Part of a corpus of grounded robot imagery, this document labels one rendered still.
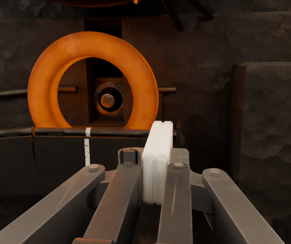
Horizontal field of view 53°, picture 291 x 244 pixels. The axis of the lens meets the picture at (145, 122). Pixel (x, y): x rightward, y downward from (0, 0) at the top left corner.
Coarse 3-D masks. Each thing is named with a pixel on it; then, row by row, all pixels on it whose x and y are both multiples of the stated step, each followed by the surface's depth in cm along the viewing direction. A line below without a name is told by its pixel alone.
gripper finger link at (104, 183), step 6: (108, 174) 16; (102, 180) 15; (108, 180) 15; (96, 186) 15; (102, 186) 15; (138, 186) 16; (90, 192) 15; (96, 192) 15; (102, 192) 15; (138, 192) 16; (90, 198) 15; (96, 198) 15; (138, 198) 16; (90, 204) 15; (96, 204) 15
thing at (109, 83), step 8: (96, 80) 51; (104, 80) 51; (112, 80) 51; (120, 80) 50; (96, 88) 51; (120, 88) 50; (96, 96) 51; (96, 104) 52; (96, 112) 52; (104, 112) 52; (112, 112) 52; (120, 112) 51
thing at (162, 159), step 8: (168, 128) 21; (160, 136) 19; (168, 136) 19; (160, 144) 18; (168, 144) 18; (160, 152) 16; (168, 152) 17; (160, 160) 16; (168, 160) 16; (160, 168) 16; (160, 176) 16; (160, 184) 16; (160, 192) 16; (160, 200) 17
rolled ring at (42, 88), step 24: (48, 48) 39; (72, 48) 39; (96, 48) 38; (120, 48) 38; (48, 72) 40; (144, 72) 38; (48, 96) 41; (144, 96) 39; (48, 120) 41; (144, 120) 40
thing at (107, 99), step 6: (102, 90) 50; (108, 90) 50; (114, 90) 50; (102, 96) 49; (108, 96) 49; (114, 96) 49; (120, 96) 50; (102, 102) 49; (108, 102) 49; (114, 102) 49; (120, 102) 50; (102, 108) 51; (108, 108) 50; (114, 108) 50
